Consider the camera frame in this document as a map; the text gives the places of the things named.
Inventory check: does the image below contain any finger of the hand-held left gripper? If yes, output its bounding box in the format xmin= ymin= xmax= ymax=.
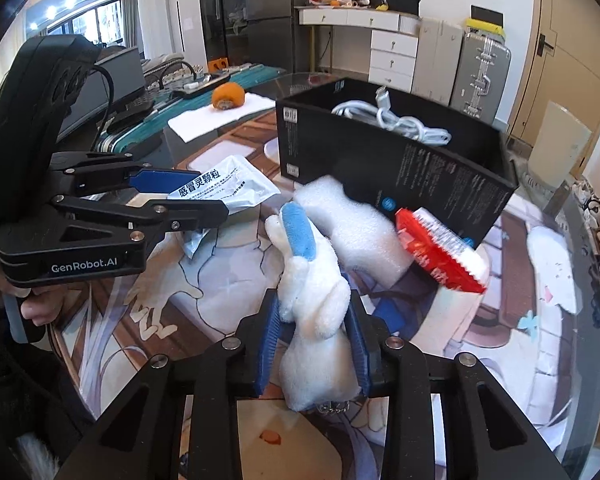
xmin=51 ymin=152 xmax=187 ymax=197
xmin=9 ymin=194 xmax=230 ymax=254

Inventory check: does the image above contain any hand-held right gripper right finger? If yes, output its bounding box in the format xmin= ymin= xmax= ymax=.
xmin=346 ymin=291 xmax=571 ymax=480

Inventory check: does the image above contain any white suitcase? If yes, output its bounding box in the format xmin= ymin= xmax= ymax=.
xmin=409 ymin=16 xmax=467 ymax=107

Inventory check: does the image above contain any white medicine packet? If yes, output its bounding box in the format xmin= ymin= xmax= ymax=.
xmin=167 ymin=155 xmax=282 ymax=259

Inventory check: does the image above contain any black box on desk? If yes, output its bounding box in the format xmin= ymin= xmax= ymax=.
xmin=379 ymin=0 xmax=423 ymax=17

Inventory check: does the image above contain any white plush toy blue ear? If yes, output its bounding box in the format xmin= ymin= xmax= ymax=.
xmin=263 ymin=202 xmax=370 ymax=412

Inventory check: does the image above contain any red-topped bag of white rope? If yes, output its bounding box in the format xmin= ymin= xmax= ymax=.
xmin=395 ymin=207 xmax=489 ymax=296

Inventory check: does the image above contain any silver suitcase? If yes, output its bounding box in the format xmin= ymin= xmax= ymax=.
xmin=449 ymin=30 xmax=512 ymax=122

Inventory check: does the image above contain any white desk with drawers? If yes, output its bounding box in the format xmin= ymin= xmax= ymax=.
xmin=293 ymin=5 xmax=422 ymax=92

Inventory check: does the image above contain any grey refrigerator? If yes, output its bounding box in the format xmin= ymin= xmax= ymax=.
xmin=241 ymin=0 xmax=324 ymax=75

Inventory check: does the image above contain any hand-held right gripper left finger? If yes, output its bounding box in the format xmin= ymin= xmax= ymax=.
xmin=55 ymin=289 xmax=282 ymax=480

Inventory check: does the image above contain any black and yellow box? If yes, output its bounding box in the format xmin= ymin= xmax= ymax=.
xmin=464 ymin=4 xmax=509 ymax=39

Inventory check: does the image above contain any white air purifier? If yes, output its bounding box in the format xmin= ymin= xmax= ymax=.
xmin=526 ymin=100 xmax=594 ymax=189

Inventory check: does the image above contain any wicker basket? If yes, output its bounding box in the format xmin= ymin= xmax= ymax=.
xmin=144 ymin=59 xmax=202 ymax=92

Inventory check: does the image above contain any person's left hand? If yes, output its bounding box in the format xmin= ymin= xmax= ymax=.
xmin=20 ymin=286 xmax=69 ymax=329

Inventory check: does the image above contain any black cardboard box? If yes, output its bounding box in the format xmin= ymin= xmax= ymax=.
xmin=275 ymin=77 xmax=519 ymax=257

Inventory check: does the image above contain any orange wheel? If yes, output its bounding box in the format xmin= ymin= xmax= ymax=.
xmin=210 ymin=83 xmax=245 ymax=111

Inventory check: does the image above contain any white paper sheet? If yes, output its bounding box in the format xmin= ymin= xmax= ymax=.
xmin=167 ymin=91 xmax=277 ymax=144

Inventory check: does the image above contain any beige door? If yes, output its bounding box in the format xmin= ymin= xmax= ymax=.
xmin=509 ymin=0 xmax=600 ymax=161

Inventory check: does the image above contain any white foam piece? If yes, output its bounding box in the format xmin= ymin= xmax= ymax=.
xmin=292 ymin=175 xmax=417 ymax=287

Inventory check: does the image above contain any white charging cable bundle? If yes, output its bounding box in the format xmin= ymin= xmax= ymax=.
xmin=330 ymin=86 xmax=454 ymax=149

